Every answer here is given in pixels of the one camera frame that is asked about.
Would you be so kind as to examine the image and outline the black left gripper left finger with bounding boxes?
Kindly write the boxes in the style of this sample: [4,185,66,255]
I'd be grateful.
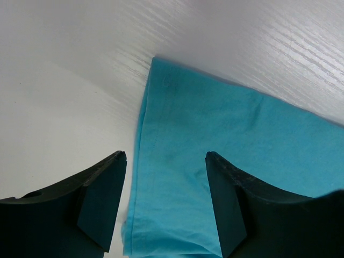
[1,151,126,257]

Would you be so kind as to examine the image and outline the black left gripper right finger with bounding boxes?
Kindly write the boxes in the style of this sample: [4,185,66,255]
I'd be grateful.
[205,152,343,257]

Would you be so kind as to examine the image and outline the turquoise t-shirt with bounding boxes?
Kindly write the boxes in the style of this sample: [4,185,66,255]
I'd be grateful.
[122,58,343,257]

